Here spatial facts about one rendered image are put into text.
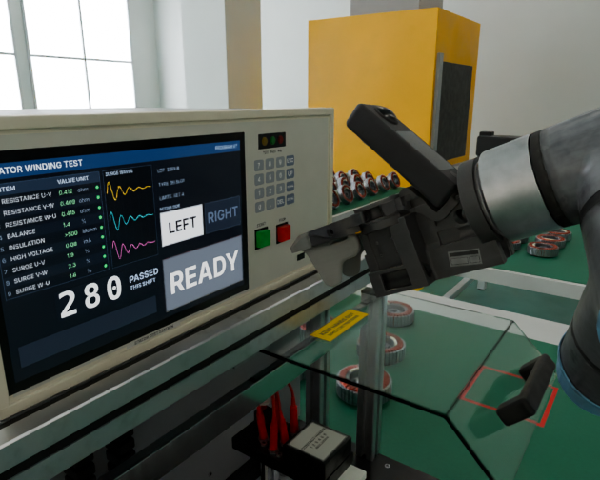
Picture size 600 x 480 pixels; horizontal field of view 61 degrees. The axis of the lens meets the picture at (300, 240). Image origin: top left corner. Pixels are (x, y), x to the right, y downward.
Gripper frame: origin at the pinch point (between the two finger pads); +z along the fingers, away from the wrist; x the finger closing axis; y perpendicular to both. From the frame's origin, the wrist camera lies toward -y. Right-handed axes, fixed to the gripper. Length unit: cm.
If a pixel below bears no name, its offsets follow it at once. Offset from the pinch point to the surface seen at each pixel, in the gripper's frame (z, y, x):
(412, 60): 100, -92, 326
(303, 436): 12.8, 23.5, 3.2
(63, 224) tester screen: 2.3, -7.1, -22.6
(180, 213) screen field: 2.8, -6.0, -11.6
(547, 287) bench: 15, 44, 136
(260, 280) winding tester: 7.0, 2.8, -0.5
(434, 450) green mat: 13, 42, 32
